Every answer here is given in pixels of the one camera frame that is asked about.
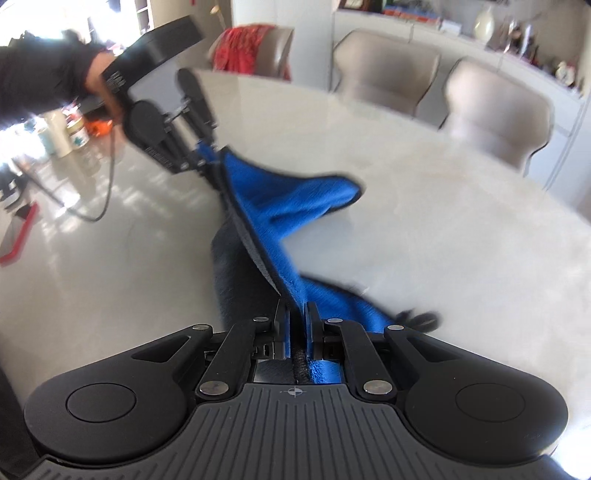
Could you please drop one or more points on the red floor tool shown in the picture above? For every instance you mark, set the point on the red floor tool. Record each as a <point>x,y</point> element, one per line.
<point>18,240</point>

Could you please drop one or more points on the person's left hand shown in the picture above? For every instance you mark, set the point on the person's left hand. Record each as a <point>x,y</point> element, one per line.
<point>99,83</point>

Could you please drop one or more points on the red cloth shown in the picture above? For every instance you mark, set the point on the red cloth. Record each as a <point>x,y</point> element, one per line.
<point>240,46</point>

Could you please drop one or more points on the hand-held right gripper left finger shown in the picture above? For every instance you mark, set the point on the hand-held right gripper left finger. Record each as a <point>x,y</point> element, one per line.
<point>282,330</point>

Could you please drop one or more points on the glass display case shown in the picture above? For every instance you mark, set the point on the glass display case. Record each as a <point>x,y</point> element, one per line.
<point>519,39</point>

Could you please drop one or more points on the white bottle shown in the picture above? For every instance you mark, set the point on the white bottle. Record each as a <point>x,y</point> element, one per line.
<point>55,134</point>

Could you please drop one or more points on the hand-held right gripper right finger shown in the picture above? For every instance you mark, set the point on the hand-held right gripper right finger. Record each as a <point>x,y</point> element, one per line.
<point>313,330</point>

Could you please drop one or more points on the person's left forearm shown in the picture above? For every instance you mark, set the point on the person's left forearm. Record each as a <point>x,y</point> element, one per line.
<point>41,74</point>

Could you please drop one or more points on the small jar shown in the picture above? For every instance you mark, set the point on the small jar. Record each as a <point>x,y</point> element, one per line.
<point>77,131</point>

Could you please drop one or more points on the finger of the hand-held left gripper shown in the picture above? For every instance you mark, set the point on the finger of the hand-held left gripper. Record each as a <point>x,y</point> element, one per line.
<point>203,156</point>
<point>198,99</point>

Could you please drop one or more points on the blue and grey towel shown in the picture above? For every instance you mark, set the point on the blue and grey towel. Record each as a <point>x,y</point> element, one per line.
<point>277,198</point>

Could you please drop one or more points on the white vase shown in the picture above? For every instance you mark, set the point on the white vase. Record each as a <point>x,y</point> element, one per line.
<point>485,25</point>

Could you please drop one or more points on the row of books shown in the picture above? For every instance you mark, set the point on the row of books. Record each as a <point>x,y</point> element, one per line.
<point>411,14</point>

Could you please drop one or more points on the beige upholstered chair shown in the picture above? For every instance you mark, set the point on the beige upholstered chair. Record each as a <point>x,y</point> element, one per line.
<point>272,50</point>
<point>496,110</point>
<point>385,69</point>

